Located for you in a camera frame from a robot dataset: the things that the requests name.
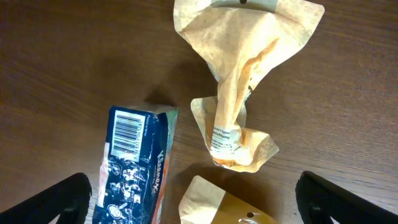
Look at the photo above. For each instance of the crumpled beige paper pouch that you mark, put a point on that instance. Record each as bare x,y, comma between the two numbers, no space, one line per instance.
241,42

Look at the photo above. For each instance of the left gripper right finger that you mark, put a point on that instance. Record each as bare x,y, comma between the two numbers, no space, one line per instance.
321,201

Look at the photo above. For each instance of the beige brown snack pouch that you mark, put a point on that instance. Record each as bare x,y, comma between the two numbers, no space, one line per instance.
206,203

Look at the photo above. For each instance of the blue Kleenex tissue pack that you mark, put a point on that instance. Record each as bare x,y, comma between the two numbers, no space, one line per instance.
135,164

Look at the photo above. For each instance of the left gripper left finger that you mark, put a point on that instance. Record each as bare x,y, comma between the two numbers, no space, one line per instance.
68,201

